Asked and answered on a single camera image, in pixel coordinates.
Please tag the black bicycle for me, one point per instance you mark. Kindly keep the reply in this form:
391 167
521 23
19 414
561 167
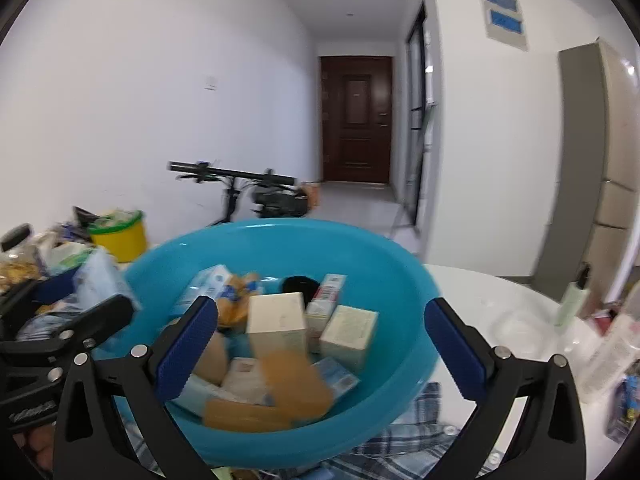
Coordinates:
273 195

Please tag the yellow blue packet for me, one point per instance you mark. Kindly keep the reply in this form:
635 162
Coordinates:
234 299

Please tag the grey gold refrigerator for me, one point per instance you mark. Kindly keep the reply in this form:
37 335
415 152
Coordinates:
598 190

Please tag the blue plastic basin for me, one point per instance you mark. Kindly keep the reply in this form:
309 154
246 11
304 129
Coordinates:
380 277

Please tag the wall electrical panel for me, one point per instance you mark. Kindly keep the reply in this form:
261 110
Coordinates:
504 22

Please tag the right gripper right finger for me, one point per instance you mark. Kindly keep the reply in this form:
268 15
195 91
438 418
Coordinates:
549 441

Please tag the green tissue box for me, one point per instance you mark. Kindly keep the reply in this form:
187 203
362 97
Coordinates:
67 257

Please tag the clear plastic tray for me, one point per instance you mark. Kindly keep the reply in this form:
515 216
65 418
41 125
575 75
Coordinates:
524 332

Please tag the person left hand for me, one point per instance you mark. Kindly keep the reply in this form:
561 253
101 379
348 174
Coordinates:
40 441

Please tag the cream square box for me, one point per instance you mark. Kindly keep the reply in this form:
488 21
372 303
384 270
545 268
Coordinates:
276 323

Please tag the yellow green-lid bucket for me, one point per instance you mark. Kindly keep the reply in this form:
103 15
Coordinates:
121 233

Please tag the tan round puff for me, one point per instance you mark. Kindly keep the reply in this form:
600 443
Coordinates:
213 364

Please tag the pale green square box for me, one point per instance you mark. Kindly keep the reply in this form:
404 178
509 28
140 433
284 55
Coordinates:
348 335

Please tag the orange soap bar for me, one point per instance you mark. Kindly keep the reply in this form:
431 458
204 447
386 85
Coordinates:
295 386

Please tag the small blue battery pack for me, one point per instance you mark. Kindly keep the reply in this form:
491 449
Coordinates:
624 409

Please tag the blue white Raison box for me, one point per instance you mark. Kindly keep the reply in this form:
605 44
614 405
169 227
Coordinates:
208 282

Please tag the light switch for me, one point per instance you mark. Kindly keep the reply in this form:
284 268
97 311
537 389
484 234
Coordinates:
210 83

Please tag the dark brown entry door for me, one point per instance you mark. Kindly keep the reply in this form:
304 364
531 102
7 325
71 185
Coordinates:
356 118

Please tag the clear bottle white label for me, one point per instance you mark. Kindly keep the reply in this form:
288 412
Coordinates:
618 351

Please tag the blue wet wipes pack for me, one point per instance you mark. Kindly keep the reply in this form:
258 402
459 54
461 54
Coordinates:
99 279

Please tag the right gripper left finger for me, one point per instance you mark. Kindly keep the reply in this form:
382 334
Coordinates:
90 438

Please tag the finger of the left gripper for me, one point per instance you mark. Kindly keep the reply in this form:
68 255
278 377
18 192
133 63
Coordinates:
53 289

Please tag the green pump bottle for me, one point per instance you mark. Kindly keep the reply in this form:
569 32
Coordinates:
574 297

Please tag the red white slim box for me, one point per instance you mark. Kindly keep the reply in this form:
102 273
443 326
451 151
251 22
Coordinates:
320 309

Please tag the blue plaid shirt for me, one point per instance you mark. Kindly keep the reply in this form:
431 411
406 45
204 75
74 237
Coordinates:
407 449

